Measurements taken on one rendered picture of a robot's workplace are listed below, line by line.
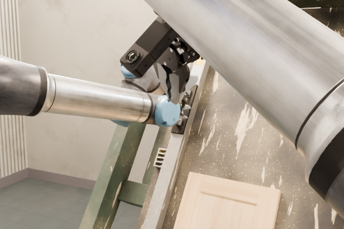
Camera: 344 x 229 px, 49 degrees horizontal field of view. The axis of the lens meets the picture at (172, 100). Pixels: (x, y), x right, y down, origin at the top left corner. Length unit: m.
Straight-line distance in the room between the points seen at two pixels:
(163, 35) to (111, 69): 3.45
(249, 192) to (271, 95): 0.99
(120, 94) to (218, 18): 0.56
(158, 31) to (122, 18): 3.35
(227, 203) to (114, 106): 0.59
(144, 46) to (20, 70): 0.23
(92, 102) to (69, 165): 3.89
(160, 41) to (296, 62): 0.40
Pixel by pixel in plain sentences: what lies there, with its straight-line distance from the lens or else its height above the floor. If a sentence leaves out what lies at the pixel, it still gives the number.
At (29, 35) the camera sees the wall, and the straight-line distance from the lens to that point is 4.78.
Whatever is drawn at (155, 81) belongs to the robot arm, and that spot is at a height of 1.56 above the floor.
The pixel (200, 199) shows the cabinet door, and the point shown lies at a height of 1.16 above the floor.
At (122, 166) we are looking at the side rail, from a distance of 1.48.
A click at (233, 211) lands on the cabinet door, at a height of 1.15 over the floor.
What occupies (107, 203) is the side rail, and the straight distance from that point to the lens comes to 1.46.
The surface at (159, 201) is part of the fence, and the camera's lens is 1.32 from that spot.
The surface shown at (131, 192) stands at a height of 1.11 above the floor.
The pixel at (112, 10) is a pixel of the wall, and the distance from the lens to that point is 4.04.
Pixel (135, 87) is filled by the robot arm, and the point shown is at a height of 1.55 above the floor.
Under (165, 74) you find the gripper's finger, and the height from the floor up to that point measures 1.61.
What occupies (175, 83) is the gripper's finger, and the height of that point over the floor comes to 1.60.
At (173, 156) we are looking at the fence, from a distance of 1.34.
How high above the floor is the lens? 1.67
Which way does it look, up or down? 9 degrees down
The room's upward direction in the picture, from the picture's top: straight up
